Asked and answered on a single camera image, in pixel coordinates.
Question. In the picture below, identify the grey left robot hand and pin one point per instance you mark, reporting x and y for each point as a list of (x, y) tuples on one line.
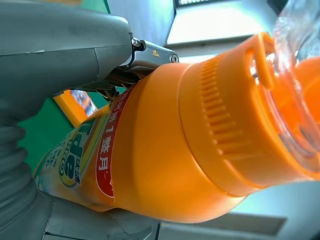
[(50, 49)]

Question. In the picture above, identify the orange bottle with clear cap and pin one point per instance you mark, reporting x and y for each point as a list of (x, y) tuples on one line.
[(160, 139), (67, 107)]

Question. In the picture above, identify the green mat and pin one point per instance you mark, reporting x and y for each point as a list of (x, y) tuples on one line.
[(42, 132)]

